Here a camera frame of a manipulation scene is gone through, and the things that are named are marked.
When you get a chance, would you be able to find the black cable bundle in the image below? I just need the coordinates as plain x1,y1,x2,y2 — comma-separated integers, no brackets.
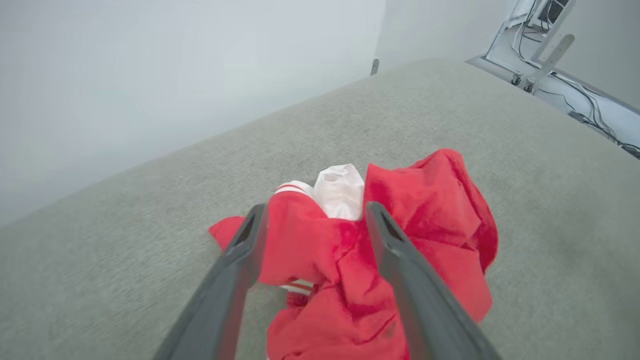
510,0,640,156

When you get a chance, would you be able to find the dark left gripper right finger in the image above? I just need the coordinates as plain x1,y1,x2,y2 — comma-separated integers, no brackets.
366,202,503,360

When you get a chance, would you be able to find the grey fabric sofa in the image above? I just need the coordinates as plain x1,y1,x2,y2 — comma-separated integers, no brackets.
0,57,640,360

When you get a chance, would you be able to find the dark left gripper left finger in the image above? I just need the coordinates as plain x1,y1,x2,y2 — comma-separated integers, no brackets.
152,203,269,360

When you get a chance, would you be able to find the white metal frame stand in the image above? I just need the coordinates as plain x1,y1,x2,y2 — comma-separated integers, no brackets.
465,0,640,161

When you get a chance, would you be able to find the black box device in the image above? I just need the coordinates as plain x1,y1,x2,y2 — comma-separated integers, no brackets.
537,0,569,26

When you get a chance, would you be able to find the red white-trimmed garment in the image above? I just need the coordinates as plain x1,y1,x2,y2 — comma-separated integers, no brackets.
209,148,499,360

